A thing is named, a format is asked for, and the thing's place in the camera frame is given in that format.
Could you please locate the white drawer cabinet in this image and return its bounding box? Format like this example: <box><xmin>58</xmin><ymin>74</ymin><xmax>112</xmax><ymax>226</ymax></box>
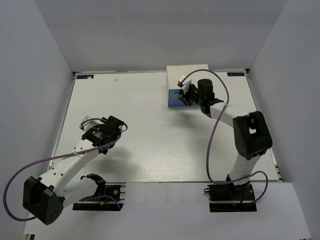
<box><xmin>166</xmin><ymin>64</ymin><xmax>210</xmax><ymax>90</ymax></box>

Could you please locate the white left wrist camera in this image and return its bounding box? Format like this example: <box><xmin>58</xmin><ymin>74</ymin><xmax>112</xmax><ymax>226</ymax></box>
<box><xmin>79</xmin><ymin>115</ymin><xmax>100</xmax><ymax>131</ymax></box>

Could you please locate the light blue small drawer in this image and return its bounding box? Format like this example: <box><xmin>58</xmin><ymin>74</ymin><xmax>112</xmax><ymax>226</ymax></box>
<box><xmin>168</xmin><ymin>89</ymin><xmax>180</xmax><ymax>99</ymax></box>

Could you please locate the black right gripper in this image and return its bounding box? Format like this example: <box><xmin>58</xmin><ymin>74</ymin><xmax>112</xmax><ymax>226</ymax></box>
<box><xmin>179</xmin><ymin>84</ymin><xmax>205</xmax><ymax>107</ymax></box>

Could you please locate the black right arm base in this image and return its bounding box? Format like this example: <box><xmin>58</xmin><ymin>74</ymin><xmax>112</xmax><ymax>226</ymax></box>
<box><xmin>203</xmin><ymin>183</ymin><xmax>257</xmax><ymax>213</ymax></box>

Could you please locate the blue wide drawer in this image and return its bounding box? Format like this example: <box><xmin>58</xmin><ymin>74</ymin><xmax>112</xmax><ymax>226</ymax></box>
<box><xmin>167</xmin><ymin>98</ymin><xmax>188</xmax><ymax>108</ymax></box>

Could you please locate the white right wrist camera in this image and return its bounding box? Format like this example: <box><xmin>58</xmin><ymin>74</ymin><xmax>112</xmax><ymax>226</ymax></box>
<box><xmin>177</xmin><ymin>74</ymin><xmax>192</xmax><ymax>93</ymax></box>

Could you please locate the left blue table label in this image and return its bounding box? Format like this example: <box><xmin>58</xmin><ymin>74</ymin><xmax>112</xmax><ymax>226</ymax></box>
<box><xmin>76</xmin><ymin>74</ymin><xmax>94</xmax><ymax>80</ymax></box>

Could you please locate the right blue table label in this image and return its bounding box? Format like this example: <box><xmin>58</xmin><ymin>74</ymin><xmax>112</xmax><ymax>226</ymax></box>
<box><xmin>227</xmin><ymin>72</ymin><xmax>245</xmax><ymax>77</ymax></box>

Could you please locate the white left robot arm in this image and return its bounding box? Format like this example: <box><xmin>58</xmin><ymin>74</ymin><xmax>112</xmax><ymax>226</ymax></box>
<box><xmin>22</xmin><ymin>115</ymin><xmax>128</xmax><ymax>225</ymax></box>

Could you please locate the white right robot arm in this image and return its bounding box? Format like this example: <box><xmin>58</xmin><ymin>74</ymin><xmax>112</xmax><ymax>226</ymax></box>
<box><xmin>177</xmin><ymin>79</ymin><xmax>273</xmax><ymax>200</ymax></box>

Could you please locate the blue table label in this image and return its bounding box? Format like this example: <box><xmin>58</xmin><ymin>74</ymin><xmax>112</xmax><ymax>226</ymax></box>
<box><xmin>227</xmin><ymin>72</ymin><xmax>245</xmax><ymax>77</ymax></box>
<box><xmin>76</xmin><ymin>74</ymin><xmax>94</xmax><ymax>80</ymax></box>

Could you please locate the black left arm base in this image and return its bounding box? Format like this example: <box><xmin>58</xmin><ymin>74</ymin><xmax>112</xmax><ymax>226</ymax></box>
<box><xmin>72</xmin><ymin>183</ymin><xmax>127</xmax><ymax>212</ymax></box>

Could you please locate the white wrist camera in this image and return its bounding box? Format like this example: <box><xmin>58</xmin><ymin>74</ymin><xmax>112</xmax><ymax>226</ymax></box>
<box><xmin>177</xmin><ymin>74</ymin><xmax>192</xmax><ymax>93</ymax></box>
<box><xmin>79</xmin><ymin>115</ymin><xmax>100</xmax><ymax>131</ymax></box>

